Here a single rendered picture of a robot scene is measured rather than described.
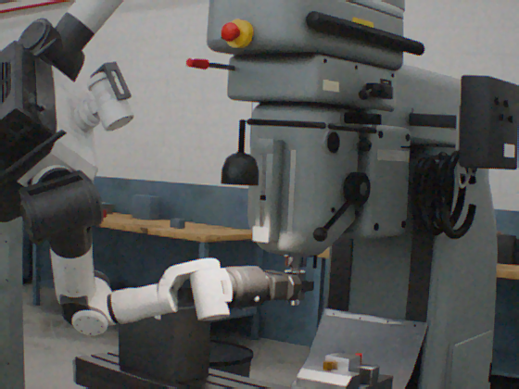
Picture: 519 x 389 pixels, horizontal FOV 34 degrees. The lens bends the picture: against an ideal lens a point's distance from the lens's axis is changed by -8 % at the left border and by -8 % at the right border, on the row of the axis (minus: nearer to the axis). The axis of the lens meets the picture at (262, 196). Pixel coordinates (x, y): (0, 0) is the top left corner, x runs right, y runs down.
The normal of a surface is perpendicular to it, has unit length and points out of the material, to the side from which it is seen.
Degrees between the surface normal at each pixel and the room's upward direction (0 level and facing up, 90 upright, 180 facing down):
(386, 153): 90
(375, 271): 90
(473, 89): 90
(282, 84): 90
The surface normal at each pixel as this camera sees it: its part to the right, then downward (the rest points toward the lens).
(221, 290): 0.60, -0.32
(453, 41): -0.62, 0.01
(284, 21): -0.17, 0.04
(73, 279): 0.06, 0.68
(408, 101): 0.79, 0.07
